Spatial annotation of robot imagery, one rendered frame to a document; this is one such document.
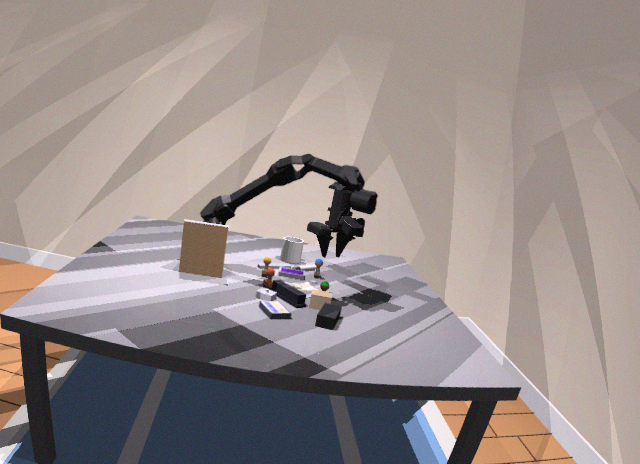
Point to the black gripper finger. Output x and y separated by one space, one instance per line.
324 243
341 242

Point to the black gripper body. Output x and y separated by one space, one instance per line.
325 230

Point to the purple ink pad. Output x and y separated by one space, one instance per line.
291 273

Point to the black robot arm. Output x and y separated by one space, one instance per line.
348 193

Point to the white mug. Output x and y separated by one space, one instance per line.
291 251

